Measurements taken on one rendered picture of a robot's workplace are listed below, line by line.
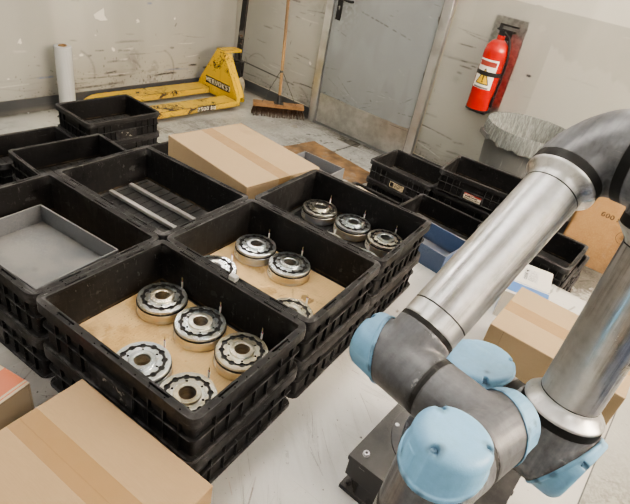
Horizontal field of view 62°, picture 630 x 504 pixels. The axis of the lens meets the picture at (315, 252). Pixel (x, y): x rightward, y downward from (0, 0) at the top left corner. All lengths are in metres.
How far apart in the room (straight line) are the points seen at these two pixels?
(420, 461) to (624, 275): 0.39
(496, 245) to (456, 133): 3.50
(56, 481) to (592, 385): 0.74
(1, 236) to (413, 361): 1.05
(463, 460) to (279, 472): 0.63
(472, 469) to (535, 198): 0.35
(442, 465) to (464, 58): 3.72
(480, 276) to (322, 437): 0.59
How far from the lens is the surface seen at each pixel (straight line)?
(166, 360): 1.00
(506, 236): 0.66
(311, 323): 1.00
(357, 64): 4.49
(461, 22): 4.07
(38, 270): 1.27
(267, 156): 1.70
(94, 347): 0.93
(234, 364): 0.99
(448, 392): 0.58
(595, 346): 0.78
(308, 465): 1.07
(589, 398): 0.81
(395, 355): 0.60
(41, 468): 0.89
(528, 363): 1.29
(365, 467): 0.98
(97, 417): 0.93
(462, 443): 0.49
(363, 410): 1.18
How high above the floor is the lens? 1.58
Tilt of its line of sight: 33 degrees down
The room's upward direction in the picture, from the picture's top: 12 degrees clockwise
